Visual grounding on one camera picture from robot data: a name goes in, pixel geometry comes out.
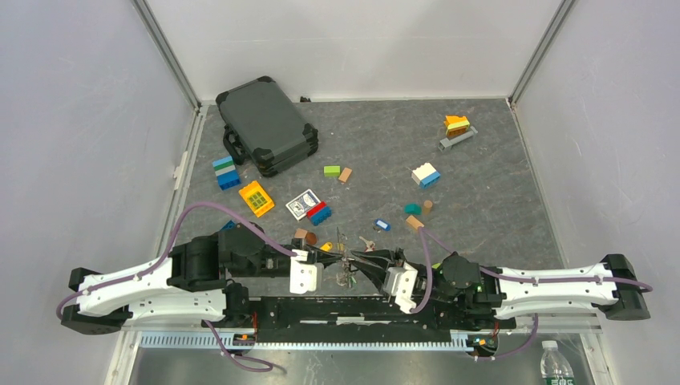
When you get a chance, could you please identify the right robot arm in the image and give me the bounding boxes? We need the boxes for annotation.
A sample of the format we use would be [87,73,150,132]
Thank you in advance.
[350,249,651,327]

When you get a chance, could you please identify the grey lego piece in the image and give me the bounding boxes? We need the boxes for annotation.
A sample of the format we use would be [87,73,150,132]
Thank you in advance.
[438,126,478,152]

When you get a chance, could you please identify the tan wooden block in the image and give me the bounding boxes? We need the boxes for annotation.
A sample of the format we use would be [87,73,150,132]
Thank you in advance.
[338,168,353,184]

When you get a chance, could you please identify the white cable duct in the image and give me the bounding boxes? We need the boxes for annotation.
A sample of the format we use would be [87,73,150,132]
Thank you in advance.
[139,331,473,353]

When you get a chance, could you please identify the blue key tag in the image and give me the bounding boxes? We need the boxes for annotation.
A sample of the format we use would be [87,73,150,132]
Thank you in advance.
[374,218,391,232]

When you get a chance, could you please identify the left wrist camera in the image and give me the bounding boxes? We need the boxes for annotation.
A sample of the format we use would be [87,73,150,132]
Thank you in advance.
[289,257,323,294]

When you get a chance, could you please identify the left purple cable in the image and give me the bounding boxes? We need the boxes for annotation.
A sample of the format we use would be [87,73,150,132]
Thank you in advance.
[55,201,302,373]

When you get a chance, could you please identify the blue green white lego stack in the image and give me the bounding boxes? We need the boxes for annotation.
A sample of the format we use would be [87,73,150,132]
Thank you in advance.
[212,156,241,191]

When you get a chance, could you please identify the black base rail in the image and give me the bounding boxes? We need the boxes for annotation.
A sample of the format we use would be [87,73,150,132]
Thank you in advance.
[213,296,516,343]

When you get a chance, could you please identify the teal wooden block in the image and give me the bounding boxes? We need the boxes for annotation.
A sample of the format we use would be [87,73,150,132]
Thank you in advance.
[404,203,422,216]

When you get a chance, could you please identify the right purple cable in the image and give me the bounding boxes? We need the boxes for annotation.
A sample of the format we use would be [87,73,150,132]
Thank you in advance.
[409,227,654,363]

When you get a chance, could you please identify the white blue lego block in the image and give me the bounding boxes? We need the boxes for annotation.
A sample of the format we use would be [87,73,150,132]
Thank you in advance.
[411,162,440,189]

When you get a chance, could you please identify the metal keyring plate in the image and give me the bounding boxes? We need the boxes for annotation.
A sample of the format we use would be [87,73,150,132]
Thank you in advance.
[336,227,356,289]

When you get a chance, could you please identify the brown wooden cylinder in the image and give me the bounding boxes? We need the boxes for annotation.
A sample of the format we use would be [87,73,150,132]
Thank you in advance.
[305,232,318,246]

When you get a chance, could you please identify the plastic water bottle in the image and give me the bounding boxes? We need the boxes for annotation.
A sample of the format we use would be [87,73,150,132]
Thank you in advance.
[540,340,576,385]

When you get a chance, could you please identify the light wooden block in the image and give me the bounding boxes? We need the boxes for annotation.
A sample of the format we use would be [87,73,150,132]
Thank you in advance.
[293,229,308,239]

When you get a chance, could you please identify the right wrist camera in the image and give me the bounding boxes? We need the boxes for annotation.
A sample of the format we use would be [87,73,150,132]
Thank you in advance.
[382,262,418,314]

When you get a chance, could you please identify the tan wooden cylinder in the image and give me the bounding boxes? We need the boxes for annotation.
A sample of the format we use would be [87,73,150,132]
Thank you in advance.
[422,200,434,216]

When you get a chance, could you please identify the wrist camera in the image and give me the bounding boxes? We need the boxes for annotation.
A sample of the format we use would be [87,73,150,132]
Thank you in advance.
[382,262,418,314]
[289,257,323,294]

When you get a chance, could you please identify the yellow lego plate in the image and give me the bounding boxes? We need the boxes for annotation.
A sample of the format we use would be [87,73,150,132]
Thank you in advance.
[238,180,275,217]

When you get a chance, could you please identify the playing card box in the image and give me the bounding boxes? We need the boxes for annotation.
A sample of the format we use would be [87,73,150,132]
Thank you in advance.
[285,188,321,221]

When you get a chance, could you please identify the green lego brick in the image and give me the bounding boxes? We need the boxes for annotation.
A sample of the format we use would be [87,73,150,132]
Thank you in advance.
[323,165,342,177]

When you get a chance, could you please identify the black hard case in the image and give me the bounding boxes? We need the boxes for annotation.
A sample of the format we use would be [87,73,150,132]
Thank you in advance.
[216,75,319,177]

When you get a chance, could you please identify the purple cable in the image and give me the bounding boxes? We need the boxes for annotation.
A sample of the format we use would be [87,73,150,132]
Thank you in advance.
[55,201,302,373]
[409,227,654,363]

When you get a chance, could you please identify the orange wooden block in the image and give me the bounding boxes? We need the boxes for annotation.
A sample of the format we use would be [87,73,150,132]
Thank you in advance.
[405,215,424,233]

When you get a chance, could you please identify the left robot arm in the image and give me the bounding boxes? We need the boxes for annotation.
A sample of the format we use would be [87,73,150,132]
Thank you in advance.
[57,223,342,335]

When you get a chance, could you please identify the red blue lego block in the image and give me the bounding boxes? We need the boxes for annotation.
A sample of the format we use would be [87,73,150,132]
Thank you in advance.
[306,201,332,226]

